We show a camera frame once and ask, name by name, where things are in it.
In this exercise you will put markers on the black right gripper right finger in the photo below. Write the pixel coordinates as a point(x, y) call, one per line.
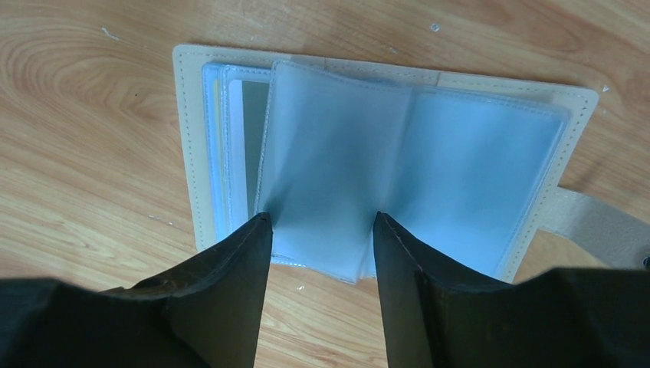
point(437, 312)

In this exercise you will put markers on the grey translucent card holder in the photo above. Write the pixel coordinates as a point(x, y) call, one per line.
point(469, 164)

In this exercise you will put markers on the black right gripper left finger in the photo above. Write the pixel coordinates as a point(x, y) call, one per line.
point(204, 312)

